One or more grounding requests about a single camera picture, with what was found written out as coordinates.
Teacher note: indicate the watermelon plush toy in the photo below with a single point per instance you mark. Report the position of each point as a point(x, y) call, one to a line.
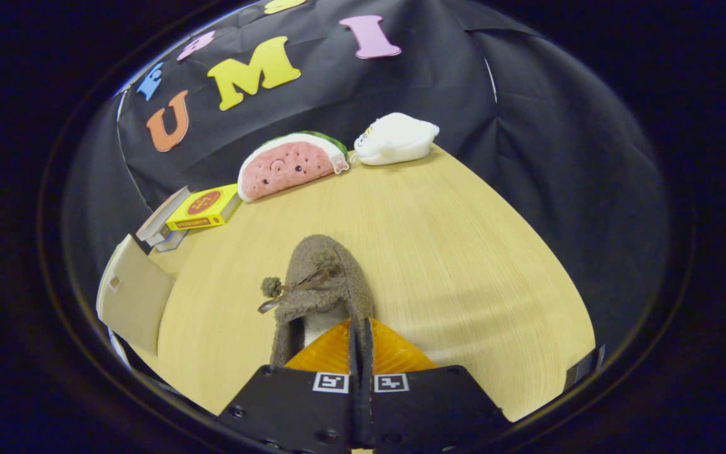
point(287, 170)

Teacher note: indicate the beige fabric storage box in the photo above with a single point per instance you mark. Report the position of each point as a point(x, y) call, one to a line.
point(139, 296)

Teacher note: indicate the white plush toy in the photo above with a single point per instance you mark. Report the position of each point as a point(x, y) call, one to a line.
point(397, 140)

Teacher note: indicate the brown fuzzy shoe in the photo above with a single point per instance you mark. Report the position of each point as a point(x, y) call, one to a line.
point(338, 302)

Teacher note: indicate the dark flat bar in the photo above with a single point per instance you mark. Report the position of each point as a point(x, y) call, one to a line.
point(583, 371)

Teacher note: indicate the yellow book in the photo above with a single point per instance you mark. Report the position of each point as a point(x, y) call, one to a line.
point(202, 208)

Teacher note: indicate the beige cover book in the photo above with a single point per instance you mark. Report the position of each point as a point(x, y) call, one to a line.
point(158, 221)

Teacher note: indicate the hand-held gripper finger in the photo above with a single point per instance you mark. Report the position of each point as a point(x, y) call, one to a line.
point(353, 410)
point(366, 410)

